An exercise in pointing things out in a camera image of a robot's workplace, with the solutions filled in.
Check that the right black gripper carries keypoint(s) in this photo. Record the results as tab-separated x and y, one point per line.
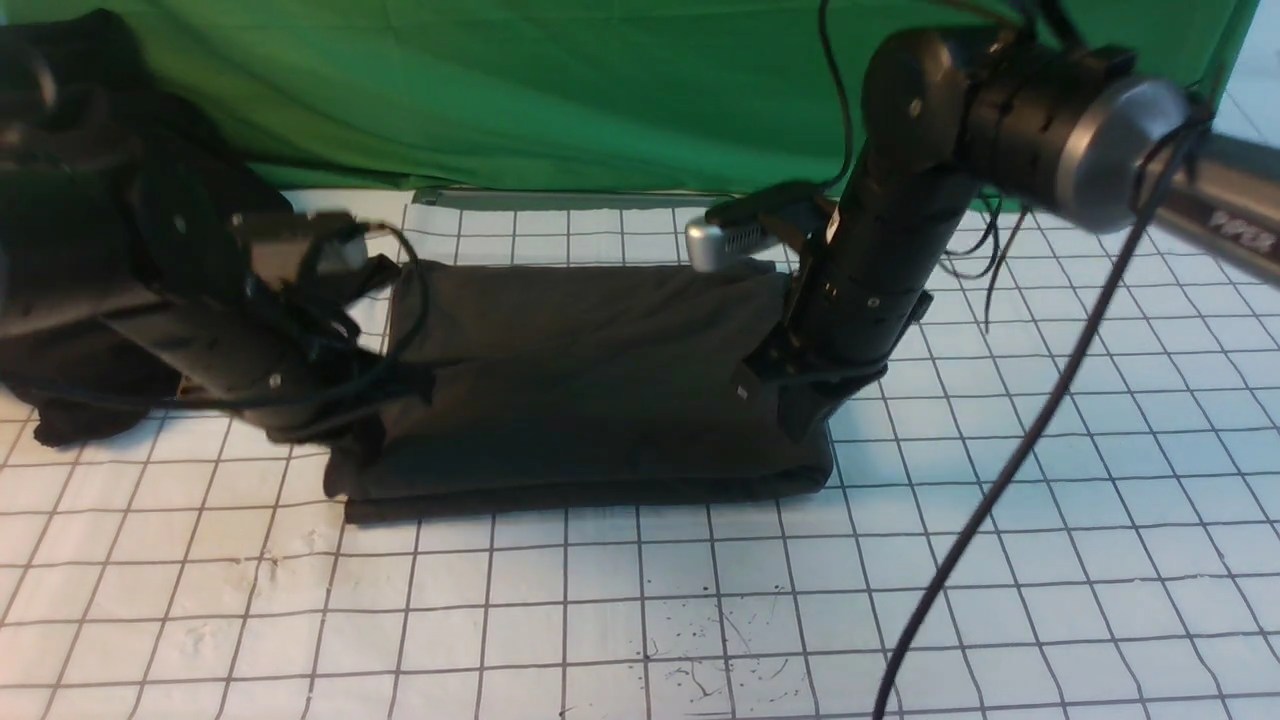
859	286

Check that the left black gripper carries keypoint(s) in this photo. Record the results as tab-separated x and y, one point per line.
297	371

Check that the gray long-sleeve top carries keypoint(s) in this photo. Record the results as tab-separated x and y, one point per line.
591	386

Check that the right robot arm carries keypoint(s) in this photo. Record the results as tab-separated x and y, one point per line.
949	111

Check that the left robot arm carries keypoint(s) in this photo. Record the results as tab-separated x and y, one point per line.
126	291

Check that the gray metal strip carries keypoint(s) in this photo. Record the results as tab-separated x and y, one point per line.
474	199

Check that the green backdrop cloth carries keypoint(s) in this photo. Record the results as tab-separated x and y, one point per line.
590	96

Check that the black clothes pile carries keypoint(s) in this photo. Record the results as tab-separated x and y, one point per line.
117	200

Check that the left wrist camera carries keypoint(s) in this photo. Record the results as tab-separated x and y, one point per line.
322	255

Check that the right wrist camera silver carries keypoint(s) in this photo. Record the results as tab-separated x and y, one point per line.
750	235

